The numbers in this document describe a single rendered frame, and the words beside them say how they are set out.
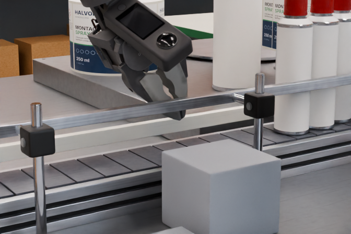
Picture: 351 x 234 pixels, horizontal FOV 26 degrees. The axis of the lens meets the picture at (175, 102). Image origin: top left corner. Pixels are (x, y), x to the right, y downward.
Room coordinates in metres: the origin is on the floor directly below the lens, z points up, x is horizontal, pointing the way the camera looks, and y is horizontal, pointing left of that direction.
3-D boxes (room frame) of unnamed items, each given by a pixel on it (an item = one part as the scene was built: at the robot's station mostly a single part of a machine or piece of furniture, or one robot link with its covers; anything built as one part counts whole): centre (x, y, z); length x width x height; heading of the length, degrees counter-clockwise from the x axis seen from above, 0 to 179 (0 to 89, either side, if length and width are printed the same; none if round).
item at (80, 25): (1.60, 0.12, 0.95); 0.20 x 0.20 x 0.14
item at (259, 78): (0.95, -0.09, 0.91); 0.07 x 0.03 x 0.17; 33
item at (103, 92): (1.64, -0.19, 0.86); 0.80 x 0.67 x 0.05; 123
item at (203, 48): (1.79, -0.15, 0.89); 0.31 x 0.31 x 0.01
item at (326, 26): (1.11, -0.21, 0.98); 0.05 x 0.05 x 0.20
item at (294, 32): (1.08, -0.17, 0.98); 0.05 x 0.05 x 0.20
